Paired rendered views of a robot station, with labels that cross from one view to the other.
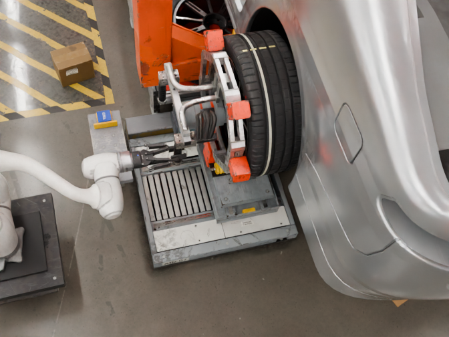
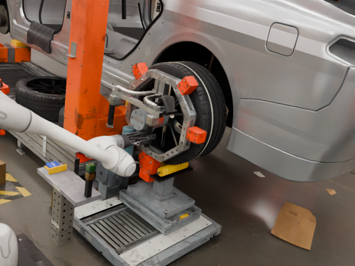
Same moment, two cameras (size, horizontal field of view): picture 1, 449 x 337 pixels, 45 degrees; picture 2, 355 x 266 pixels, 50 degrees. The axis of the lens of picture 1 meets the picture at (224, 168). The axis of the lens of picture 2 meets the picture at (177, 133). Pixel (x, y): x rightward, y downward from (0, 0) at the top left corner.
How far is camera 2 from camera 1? 1.68 m
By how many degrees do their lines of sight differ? 43
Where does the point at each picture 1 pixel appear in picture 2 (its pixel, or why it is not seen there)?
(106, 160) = (105, 138)
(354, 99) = (279, 14)
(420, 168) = (343, 13)
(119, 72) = (25, 177)
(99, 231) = not seen: outside the picture
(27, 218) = not seen: hidden behind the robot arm
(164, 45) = (95, 98)
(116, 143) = (73, 178)
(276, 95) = (203, 77)
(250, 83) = (186, 71)
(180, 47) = (102, 103)
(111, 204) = (129, 157)
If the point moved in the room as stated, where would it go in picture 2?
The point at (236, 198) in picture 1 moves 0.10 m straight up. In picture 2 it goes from (172, 207) to (175, 195)
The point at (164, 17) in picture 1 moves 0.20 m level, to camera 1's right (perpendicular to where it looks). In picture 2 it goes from (97, 69) to (127, 71)
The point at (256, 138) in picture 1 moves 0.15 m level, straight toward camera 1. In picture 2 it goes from (204, 103) to (213, 112)
